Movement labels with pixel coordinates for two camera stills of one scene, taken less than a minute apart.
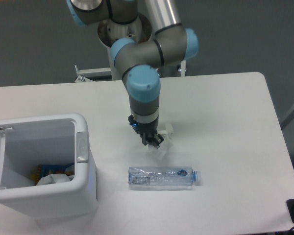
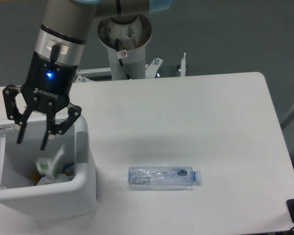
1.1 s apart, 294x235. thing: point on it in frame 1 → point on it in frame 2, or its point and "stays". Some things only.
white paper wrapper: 163,152 → 47,167
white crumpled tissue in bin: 54,178 stays
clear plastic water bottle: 162,176 stays
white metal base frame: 107,72 stays
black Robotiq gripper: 141,128 → 47,89
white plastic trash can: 59,139 stays
